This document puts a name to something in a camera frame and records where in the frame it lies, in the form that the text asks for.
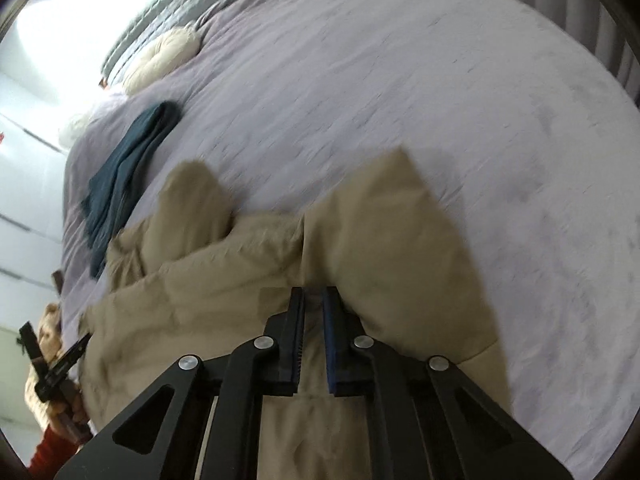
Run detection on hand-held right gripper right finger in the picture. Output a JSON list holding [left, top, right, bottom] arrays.
[[322, 286, 576, 480]]

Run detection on blue denim jeans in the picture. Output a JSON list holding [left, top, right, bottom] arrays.
[[82, 101, 181, 278]]

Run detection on lavender plush bed blanket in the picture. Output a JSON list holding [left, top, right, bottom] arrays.
[[60, 0, 640, 480]]

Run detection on khaki puffer jacket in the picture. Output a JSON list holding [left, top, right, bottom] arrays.
[[77, 146, 513, 480]]

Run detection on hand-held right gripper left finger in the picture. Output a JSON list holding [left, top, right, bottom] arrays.
[[52, 286, 307, 480]]

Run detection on grey quilted headboard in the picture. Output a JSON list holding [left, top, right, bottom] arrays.
[[100, 0, 281, 86]]

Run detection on white wardrobe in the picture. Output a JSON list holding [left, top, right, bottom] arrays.
[[0, 70, 71, 331]]

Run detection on yellow striped fleece robe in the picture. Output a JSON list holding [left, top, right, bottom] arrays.
[[25, 302, 68, 411]]

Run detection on person's left hand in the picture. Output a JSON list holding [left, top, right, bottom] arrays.
[[52, 385, 91, 443]]

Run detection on round cream pleated cushion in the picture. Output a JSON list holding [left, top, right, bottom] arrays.
[[122, 27, 201, 96]]

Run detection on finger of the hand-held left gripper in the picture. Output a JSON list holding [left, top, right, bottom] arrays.
[[18, 322, 41, 363], [46, 334, 92, 377]]

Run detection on person's left forearm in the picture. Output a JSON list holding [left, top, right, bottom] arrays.
[[27, 422, 91, 478]]

